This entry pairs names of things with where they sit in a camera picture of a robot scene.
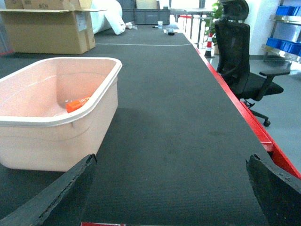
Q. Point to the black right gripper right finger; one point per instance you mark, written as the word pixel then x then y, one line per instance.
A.
pixel 277 192

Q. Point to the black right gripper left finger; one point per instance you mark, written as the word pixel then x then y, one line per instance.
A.
pixel 62 203

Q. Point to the pink plastic tub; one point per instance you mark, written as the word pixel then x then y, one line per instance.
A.
pixel 36 132

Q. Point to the orange cylindrical capacitor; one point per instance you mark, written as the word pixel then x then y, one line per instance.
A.
pixel 76 104

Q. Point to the large open cardboard box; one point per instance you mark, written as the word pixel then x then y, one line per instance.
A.
pixel 49 31

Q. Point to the dark grey table mat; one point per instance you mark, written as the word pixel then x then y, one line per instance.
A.
pixel 176 149

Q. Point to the steel shelf rack with bins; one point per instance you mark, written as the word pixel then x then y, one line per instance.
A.
pixel 284 40

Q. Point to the red white traffic cone right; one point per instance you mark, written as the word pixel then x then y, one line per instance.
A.
pixel 208 52

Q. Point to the black office chair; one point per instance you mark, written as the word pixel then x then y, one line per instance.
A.
pixel 233 39

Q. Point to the white foam wrap roll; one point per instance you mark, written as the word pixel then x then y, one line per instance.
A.
pixel 109 18

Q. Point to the green potted plant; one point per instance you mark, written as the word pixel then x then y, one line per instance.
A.
pixel 217 13

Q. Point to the grey storage crate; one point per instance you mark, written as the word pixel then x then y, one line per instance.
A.
pixel 146 16

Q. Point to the small white cup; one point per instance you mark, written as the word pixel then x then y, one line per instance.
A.
pixel 160 24

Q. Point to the stacked cardboard boxes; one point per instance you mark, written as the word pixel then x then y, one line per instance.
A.
pixel 47 4

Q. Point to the red steel table frame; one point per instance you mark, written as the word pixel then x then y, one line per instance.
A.
pixel 274 151

